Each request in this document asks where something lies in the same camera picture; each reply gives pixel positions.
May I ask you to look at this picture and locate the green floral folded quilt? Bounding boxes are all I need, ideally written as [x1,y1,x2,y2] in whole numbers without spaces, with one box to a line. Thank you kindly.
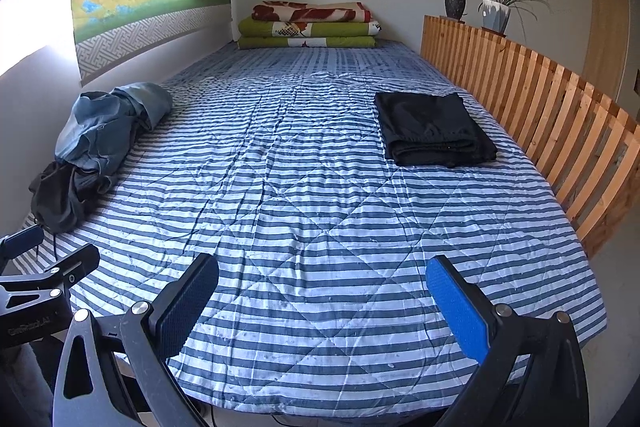
[237,18,382,50]

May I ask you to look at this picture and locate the potted plant in white pot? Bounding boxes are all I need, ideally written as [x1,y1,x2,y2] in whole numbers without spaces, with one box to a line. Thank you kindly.
[465,0,551,36]

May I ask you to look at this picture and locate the black folded pants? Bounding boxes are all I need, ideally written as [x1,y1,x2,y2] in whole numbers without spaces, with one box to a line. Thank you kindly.
[375,92,498,168]

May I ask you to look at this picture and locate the wooden slatted bed frame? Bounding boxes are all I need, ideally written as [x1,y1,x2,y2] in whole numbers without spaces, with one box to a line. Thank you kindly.
[420,14,640,258]

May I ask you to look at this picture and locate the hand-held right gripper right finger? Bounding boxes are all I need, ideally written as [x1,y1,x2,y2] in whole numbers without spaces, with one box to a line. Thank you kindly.
[425,255,591,427]

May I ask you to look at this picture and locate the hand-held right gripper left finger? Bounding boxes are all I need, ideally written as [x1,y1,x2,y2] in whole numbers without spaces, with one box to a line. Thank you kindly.
[52,253,221,427]

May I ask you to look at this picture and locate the light wooden door panel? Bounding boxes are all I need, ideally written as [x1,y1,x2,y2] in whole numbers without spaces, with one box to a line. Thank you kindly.
[582,0,630,78]

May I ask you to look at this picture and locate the red floral folded blanket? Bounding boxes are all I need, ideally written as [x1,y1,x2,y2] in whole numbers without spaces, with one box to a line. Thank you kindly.
[251,1,373,24]

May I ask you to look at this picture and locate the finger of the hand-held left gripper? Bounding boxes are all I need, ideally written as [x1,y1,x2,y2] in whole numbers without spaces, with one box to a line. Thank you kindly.
[0,225,45,266]
[30,243,100,288]

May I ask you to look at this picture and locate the dark grey garment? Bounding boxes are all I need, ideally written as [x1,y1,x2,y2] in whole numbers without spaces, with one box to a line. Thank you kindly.
[30,159,118,235]

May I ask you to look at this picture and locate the blue white striped bedspread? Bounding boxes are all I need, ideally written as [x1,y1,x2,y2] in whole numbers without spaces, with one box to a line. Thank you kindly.
[12,39,608,413]

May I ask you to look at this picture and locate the light blue jeans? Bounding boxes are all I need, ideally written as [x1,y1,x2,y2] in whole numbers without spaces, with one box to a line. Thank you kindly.
[54,82,173,195]

